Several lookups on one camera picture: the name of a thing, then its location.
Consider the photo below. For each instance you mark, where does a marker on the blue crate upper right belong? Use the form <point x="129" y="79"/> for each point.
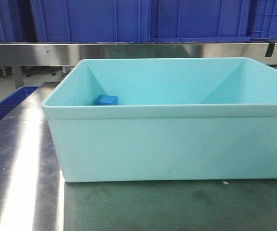
<point x="199" y="21"/>

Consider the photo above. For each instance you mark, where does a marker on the stainless steel shelf rail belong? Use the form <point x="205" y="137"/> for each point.
<point x="69" y="54"/>

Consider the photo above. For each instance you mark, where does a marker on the black tape strip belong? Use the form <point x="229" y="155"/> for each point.
<point x="270" y="49"/>

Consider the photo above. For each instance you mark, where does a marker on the blue crate upper left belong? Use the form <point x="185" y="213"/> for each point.
<point x="10" y="26"/>

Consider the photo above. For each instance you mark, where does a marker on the blue ribbed crate far right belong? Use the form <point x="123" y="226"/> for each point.
<point x="262" y="20"/>

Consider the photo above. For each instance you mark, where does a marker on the blue crate upper middle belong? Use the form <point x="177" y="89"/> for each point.
<point x="92" y="21"/>

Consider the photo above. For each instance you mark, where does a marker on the light cyan plastic tub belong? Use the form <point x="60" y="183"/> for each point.
<point x="177" y="119"/>

